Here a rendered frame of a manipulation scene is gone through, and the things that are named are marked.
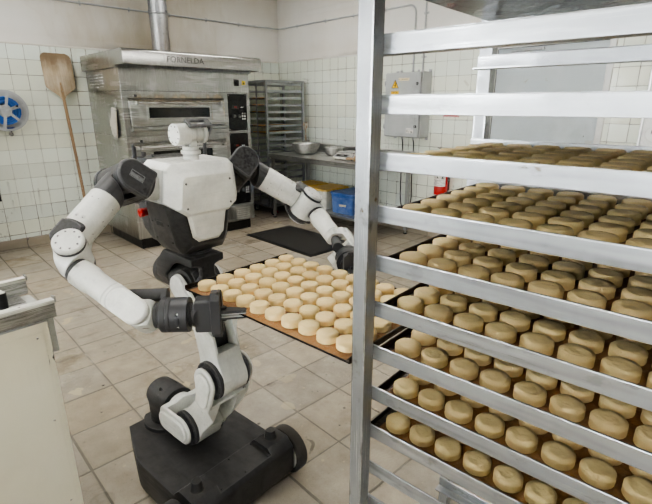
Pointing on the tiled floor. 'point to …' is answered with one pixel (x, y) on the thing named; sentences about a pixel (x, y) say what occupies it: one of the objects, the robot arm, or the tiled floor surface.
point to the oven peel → (51, 63)
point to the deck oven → (168, 114)
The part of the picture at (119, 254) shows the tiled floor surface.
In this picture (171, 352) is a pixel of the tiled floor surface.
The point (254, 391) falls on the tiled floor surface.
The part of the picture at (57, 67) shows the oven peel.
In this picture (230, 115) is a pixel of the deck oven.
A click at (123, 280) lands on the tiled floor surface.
